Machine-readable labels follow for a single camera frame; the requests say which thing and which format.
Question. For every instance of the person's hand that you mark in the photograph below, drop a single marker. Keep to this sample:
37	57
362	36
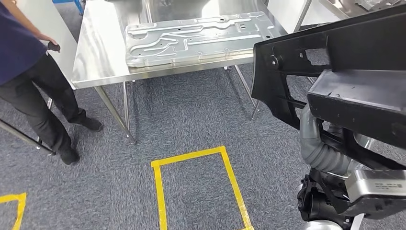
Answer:
51	41

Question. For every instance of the small black handheld device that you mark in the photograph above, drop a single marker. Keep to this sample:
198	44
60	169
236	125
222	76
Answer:
54	48

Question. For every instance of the black plastic licence plate bracket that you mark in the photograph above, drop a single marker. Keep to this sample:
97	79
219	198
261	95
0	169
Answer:
269	85

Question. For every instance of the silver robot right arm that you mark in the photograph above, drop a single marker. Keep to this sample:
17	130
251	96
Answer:
320	155

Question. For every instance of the person's forearm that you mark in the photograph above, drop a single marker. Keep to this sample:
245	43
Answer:
30	25

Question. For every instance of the grey metal part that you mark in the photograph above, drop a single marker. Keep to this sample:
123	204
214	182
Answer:
377	4

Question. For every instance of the white panel board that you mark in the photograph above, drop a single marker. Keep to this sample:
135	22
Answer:
54	22

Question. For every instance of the person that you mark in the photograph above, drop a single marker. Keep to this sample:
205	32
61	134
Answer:
19	57

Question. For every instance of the black tripod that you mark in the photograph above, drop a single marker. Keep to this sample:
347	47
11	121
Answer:
25	137

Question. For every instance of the stamped sheet metal panel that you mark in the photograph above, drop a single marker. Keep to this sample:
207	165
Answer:
196	41

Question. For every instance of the yellow floor tape rectangle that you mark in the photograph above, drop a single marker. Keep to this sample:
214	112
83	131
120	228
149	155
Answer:
12	197

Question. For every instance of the white partition panel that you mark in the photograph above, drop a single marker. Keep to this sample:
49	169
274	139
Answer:
282	16

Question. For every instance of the blue metal frame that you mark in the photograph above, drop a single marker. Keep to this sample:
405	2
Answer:
76	4

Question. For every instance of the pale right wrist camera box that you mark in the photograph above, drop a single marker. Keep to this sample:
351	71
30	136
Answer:
377	185

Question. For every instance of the black right camera mount bracket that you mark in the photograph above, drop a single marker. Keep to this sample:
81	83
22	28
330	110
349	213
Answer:
380	211

